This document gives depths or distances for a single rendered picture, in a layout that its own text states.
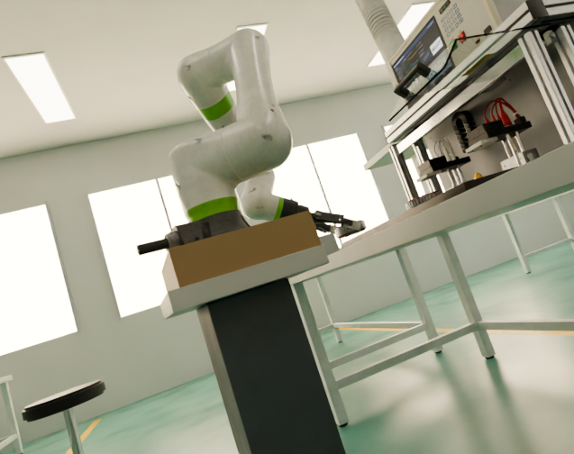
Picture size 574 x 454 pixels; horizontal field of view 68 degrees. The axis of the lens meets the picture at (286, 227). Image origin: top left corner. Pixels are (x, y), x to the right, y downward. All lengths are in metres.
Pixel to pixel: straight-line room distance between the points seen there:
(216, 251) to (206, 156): 0.23
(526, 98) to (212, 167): 0.88
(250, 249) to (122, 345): 4.84
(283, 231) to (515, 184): 0.43
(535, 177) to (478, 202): 0.12
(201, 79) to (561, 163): 0.94
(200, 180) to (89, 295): 4.82
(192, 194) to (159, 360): 4.74
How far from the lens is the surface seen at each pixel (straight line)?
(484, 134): 1.19
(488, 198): 0.78
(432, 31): 1.44
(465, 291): 2.49
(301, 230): 0.88
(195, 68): 1.29
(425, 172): 1.39
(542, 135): 1.36
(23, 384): 5.85
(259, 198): 1.40
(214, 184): 0.94
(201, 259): 0.82
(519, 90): 1.39
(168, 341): 5.58
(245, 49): 1.21
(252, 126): 0.92
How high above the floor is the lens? 0.69
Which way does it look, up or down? 8 degrees up
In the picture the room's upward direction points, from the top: 19 degrees counter-clockwise
